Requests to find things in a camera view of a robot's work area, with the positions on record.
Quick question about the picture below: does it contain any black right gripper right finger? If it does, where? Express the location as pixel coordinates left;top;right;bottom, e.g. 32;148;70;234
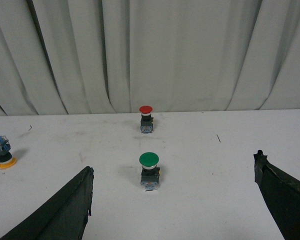
253;150;300;240

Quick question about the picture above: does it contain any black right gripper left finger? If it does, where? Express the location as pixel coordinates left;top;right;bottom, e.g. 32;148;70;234
1;166;94;240

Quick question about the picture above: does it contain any yellow mushroom push button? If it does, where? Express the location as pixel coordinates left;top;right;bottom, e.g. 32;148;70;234
0;135;17;170

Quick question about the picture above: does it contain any green mushroom push button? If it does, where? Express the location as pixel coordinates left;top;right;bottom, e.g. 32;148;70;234
139;152;161;191

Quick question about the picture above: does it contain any red mushroom push button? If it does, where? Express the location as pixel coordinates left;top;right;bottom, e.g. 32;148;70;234
139;105;154;134

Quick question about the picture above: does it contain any white pleated curtain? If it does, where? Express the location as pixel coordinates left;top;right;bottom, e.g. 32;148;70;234
0;0;300;116

